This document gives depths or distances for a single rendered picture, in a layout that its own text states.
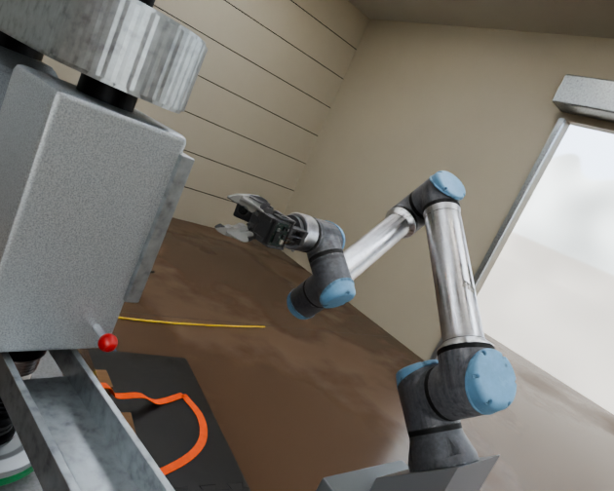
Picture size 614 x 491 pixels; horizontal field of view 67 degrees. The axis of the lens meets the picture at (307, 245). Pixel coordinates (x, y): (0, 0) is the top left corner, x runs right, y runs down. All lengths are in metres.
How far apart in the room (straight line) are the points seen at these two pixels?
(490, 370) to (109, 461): 0.87
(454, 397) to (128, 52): 1.04
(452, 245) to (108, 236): 0.95
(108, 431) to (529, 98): 5.69
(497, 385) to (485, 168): 4.81
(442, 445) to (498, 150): 4.87
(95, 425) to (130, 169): 0.41
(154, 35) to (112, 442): 0.60
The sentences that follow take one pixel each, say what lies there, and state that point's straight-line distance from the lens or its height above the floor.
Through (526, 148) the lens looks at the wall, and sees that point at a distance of 5.81.
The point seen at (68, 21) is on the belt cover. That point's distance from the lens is 0.77.
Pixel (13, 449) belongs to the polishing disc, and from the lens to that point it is 1.09.
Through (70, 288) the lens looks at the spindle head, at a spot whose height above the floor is 1.29.
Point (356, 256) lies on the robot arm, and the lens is 1.34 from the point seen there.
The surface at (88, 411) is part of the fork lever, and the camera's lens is 0.88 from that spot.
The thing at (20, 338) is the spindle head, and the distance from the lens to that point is 0.87.
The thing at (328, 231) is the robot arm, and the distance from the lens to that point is 1.14.
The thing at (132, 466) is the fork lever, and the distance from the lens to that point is 0.78.
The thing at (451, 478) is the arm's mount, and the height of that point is 1.08.
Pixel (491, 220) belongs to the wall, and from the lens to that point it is 5.70.
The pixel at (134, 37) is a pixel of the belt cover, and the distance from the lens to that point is 0.73.
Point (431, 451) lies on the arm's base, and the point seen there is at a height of 1.08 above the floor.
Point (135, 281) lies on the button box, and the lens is 0.88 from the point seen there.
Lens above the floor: 1.65
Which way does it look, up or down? 10 degrees down
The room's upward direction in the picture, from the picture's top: 25 degrees clockwise
